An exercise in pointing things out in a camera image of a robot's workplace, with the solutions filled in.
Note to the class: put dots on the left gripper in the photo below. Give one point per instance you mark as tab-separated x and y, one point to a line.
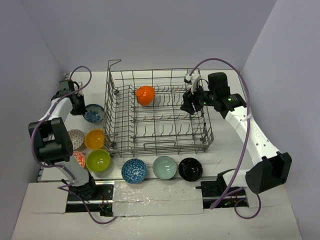
78	107

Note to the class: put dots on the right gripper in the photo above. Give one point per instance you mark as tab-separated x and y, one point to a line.
187	105

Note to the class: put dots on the blue floral bowl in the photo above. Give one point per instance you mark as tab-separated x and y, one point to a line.
94	113

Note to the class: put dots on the orange bowl white inside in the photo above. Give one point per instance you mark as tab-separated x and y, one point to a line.
145	95

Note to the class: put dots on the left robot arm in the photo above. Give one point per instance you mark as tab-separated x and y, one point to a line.
51	144

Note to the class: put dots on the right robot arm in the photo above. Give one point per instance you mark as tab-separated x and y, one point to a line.
270	166

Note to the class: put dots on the grey patterned bowl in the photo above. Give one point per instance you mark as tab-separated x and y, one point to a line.
77	138

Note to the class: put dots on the yellow-orange bowl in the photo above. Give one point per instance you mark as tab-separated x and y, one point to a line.
94	139

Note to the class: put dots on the orange white patterned bowl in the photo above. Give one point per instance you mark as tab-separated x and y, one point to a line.
80	157

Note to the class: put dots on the lime green bowl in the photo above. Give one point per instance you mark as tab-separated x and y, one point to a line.
98	160

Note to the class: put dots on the black glossy bowl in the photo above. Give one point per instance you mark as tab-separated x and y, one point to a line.
190	169

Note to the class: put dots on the light teal bowl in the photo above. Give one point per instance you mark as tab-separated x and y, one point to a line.
164	167

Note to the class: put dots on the blue triangle pattern bowl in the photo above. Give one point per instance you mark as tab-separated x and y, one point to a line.
134	171

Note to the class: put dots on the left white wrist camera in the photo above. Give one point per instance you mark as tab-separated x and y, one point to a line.
80	91

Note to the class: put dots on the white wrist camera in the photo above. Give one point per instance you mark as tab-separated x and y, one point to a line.
80	91
192	79

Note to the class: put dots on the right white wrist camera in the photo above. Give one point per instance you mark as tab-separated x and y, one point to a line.
192	79

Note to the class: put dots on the grey wire dish rack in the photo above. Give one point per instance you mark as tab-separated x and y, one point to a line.
131	130

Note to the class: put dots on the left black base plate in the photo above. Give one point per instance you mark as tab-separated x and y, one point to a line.
101	203

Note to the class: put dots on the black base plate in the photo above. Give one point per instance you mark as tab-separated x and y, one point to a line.
211	190
101	203

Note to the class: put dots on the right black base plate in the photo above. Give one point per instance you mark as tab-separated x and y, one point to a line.
211	190

